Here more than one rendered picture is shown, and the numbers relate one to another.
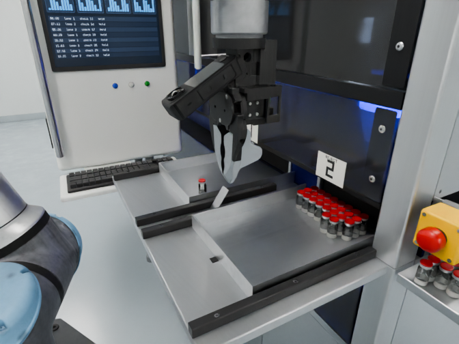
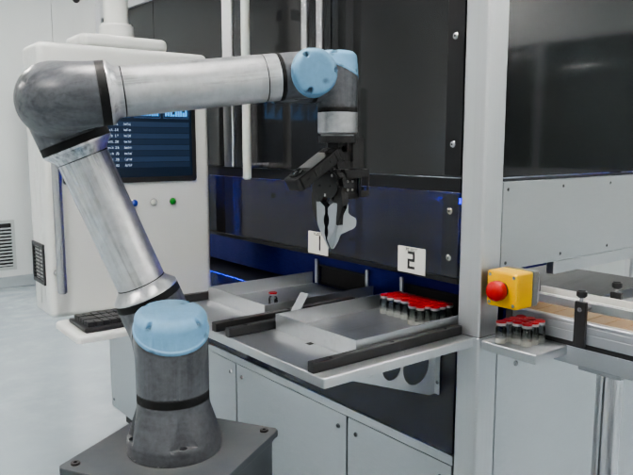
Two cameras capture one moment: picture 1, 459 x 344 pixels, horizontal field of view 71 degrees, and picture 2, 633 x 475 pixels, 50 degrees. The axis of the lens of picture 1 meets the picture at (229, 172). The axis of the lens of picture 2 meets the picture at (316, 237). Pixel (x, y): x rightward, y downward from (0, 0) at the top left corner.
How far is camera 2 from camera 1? 82 cm
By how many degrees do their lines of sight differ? 19
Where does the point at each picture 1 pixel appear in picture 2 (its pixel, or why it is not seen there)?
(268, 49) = (357, 143)
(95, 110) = not seen: hidden behind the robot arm
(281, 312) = (382, 360)
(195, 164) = (250, 290)
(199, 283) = (303, 353)
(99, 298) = not seen: outside the picture
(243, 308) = (350, 354)
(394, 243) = (474, 312)
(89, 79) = not seen: hidden behind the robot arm
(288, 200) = (370, 309)
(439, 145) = (494, 219)
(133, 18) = (163, 123)
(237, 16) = (339, 122)
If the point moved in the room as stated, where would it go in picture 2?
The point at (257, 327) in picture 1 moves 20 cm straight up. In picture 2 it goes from (365, 367) to (366, 258)
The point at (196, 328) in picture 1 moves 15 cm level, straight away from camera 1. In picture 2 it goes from (316, 363) to (292, 339)
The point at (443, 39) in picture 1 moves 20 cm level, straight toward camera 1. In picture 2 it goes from (478, 138) to (462, 137)
